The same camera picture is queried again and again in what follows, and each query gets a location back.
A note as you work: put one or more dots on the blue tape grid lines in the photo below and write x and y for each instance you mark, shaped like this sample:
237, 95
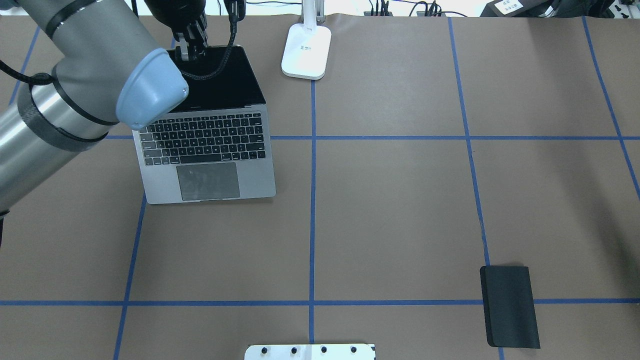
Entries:
432, 148

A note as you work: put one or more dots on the black power strip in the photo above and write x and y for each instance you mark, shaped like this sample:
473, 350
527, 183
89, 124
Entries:
390, 13

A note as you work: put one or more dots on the grey laptop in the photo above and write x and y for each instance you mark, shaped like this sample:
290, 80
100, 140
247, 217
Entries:
215, 145

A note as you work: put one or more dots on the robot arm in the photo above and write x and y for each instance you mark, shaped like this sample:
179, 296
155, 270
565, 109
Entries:
112, 72

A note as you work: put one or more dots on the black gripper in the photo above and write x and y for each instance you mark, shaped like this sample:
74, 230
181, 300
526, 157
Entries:
174, 11

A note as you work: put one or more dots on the black mouse pad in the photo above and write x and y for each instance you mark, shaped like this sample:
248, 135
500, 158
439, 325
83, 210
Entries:
508, 307

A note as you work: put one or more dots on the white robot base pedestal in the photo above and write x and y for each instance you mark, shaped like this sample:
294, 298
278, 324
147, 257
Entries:
326, 351

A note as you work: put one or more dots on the white desk lamp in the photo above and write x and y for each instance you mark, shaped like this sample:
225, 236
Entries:
307, 47

